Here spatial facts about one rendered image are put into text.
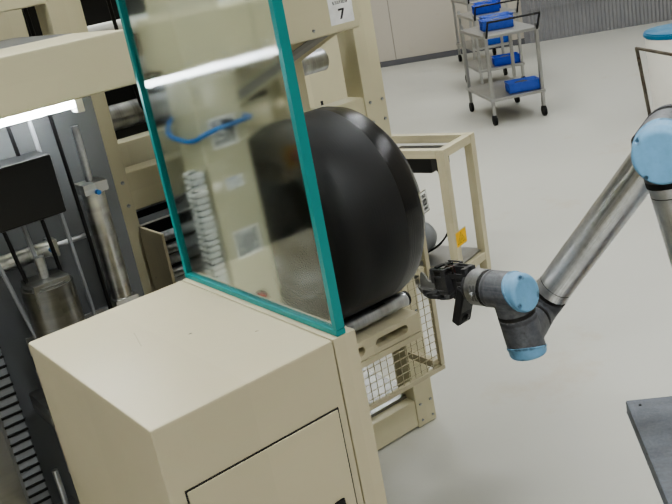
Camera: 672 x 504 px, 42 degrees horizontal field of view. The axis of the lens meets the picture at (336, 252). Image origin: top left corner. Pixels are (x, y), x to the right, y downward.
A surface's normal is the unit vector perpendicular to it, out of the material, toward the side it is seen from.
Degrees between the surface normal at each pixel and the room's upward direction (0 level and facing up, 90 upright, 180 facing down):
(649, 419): 0
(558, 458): 0
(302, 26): 90
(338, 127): 27
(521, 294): 78
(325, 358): 90
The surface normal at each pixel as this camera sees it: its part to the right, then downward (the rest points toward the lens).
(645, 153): -0.50, 0.29
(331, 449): 0.61, 0.16
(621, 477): -0.18, -0.93
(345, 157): 0.31, -0.53
